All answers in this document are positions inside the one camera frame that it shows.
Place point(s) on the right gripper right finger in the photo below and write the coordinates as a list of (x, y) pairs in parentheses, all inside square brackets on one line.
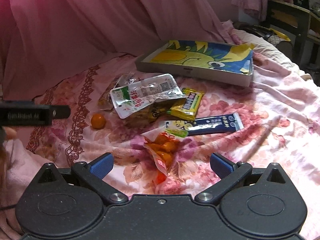
[(232, 175)]

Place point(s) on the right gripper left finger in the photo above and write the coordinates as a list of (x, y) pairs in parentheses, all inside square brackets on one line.
[(91, 175)]

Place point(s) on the blue white snack stick packet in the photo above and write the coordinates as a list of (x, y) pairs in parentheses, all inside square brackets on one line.
[(227, 123)]

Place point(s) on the small orange fruit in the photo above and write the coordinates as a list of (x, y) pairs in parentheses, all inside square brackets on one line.
[(98, 121)]

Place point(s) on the mixed nut bar packet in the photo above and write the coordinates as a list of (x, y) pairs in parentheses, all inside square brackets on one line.
[(105, 101)]

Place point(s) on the orange candy clear bag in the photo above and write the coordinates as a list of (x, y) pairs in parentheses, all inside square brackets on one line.
[(162, 143)]

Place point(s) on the yellow green snack packet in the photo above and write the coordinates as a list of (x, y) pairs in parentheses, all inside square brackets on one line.
[(187, 108)]

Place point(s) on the white red snack pouch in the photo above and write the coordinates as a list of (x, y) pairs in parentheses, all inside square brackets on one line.
[(136, 96)]

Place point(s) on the person's left hand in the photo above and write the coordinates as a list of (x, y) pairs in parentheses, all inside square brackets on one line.
[(8, 133)]

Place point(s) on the pink floral bed blanket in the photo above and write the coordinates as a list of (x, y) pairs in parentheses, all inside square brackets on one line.
[(279, 112)]

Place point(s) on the pink curtain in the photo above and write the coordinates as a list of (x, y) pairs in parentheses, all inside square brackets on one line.
[(46, 41)]

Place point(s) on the grey cardboard tray box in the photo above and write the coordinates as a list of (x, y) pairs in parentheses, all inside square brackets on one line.
[(143, 65)]

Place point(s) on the dark handbag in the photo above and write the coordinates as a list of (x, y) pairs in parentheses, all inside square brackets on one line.
[(270, 35)]

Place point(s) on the dark wooden desk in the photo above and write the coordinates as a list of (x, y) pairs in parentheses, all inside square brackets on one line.
[(300, 22)]

